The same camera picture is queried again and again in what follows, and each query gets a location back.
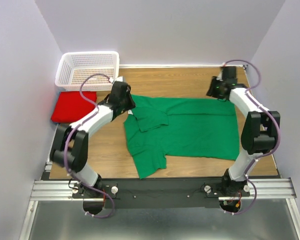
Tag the green t shirt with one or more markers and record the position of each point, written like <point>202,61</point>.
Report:
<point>181,127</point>

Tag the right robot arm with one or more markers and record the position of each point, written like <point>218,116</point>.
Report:
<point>260,134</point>

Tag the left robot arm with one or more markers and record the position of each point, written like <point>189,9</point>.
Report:
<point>71,142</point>

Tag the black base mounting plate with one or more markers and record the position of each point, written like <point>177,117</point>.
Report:
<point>156,193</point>

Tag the aluminium frame rail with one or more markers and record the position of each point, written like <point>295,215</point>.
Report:
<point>271,211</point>

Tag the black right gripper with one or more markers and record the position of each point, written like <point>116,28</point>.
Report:
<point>210,91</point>

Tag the folded red t shirt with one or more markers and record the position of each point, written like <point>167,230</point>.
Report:
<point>70,107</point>

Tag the white plastic perforated basket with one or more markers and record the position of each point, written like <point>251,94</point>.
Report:
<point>75,67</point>

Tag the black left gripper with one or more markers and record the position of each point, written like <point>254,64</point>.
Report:
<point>132,103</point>

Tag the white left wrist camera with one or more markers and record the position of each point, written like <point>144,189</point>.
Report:
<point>119,79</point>

